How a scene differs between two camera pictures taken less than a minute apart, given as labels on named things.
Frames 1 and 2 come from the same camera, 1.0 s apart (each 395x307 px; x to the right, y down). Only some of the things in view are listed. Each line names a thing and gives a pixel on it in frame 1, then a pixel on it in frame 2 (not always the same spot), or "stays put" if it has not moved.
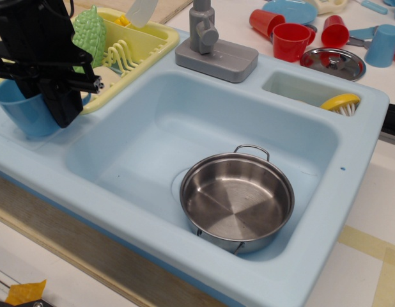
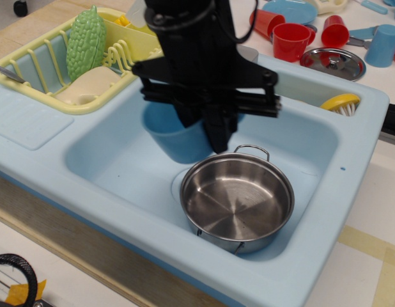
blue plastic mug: x=32 y=114 → x=167 y=130
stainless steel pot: x=241 y=199 stays put
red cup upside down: x=335 y=33 stays put
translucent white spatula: x=141 y=11 stays put
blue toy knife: x=367 y=32 stays put
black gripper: x=32 y=44 → x=201 y=71
